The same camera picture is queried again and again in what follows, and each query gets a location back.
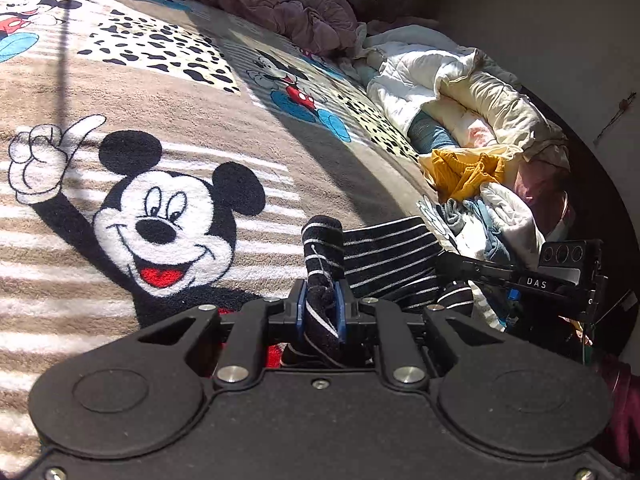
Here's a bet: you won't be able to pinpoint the dark navy striped garment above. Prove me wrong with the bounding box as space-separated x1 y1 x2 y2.
281 214 474 368

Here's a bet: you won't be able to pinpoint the white purple folded garment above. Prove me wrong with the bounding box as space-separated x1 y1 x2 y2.
440 182 544 271

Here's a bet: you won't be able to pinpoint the pink printed garment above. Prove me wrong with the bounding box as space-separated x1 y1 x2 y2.
514 160 575 242

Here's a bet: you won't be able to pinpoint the mustard yellow garment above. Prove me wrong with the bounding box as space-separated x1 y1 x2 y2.
419 148 513 204

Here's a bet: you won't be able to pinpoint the folded blue denim jeans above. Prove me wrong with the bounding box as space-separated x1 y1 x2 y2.
407 112 459 154

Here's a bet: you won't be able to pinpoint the beige Mickey Mouse blanket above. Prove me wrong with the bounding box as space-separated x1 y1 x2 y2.
1 0 435 476

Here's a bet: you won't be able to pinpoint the white cream duvet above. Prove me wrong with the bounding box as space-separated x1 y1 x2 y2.
352 25 570 170

